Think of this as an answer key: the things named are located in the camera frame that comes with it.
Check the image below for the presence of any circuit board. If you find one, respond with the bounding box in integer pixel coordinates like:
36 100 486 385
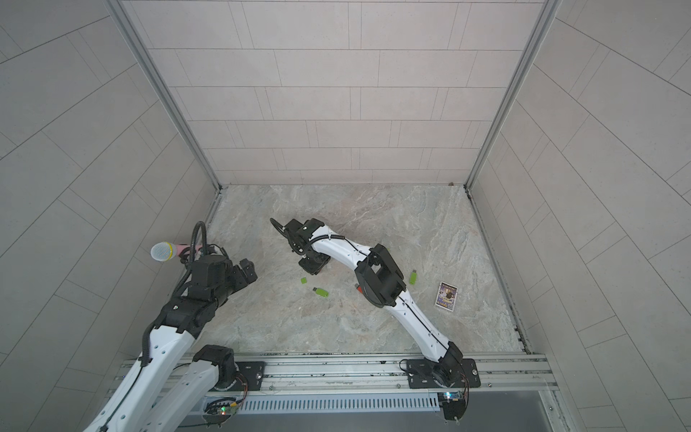
437 392 468 421
203 397 243 426

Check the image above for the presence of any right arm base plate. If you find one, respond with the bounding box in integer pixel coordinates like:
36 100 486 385
399 358 480 389

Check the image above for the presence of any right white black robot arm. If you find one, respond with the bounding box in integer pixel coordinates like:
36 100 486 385
270 219 465 387

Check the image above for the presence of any playing card box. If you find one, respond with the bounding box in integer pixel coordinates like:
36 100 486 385
435 282 458 311

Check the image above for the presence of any green usb drive lower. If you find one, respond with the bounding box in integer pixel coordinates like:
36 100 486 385
313 287 329 298

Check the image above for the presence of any left circuit board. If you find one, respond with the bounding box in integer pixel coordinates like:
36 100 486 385
203 397 243 426

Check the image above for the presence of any right circuit board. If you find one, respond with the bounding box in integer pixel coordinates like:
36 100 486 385
437 392 468 421

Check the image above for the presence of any aluminium rail frame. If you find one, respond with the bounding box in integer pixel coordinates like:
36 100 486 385
235 352 558 396

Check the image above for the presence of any white ventilation grille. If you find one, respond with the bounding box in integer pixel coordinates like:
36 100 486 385
239 393 441 415

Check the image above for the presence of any pink yellow toy microphone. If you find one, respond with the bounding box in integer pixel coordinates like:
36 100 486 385
150 241 192 264

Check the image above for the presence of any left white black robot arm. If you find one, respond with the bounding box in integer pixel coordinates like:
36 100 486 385
87 221 257 431

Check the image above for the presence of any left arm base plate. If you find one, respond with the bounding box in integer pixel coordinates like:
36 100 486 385
213 362 266 392

